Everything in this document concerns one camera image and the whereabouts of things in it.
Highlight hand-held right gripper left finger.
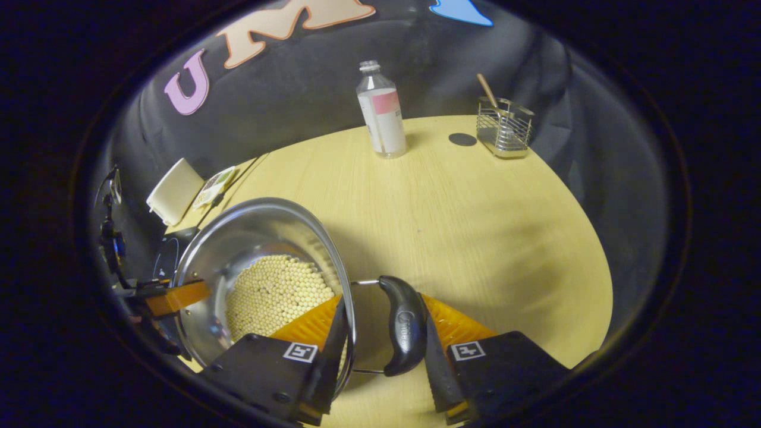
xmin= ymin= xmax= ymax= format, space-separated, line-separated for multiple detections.
xmin=199 ymin=294 xmax=351 ymax=426

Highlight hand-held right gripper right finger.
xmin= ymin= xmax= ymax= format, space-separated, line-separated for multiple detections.
xmin=419 ymin=292 xmax=571 ymax=424

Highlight black induction cooktop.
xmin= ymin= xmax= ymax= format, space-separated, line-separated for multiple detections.
xmin=153 ymin=226 xmax=200 ymax=280

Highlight stainless steel pot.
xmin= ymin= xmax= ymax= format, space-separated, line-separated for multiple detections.
xmin=172 ymin=197 xmax=429 ymax=399

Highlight white box appliance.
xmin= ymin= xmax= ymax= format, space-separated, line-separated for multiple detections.
xmin=146 ymin=158 xmax=206 ymax=226

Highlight pile of yellow soybeans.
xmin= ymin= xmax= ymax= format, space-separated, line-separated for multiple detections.
xmin=225 ymin=254 xmax=337 ymax=342

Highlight white divided dish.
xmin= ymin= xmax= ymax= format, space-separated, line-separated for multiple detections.
xmin=192 ymin=165 xmax=237 ymax=210

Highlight clear bottle with pink label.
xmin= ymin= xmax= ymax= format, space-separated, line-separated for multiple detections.
xmin=356 ymin=59 xmax=408 ymax=159

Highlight wooden stick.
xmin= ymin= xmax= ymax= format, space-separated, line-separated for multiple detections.
xmin=476 ymin=73 xmax=500 ymax=109

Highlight black cable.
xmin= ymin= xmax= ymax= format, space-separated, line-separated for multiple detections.
xmin=196 ymin=153 xmax=268 ymax=229

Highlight metal wire holder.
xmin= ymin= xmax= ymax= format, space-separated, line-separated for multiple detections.
xmin=476 ymin=97 xmax=534 ymax=159

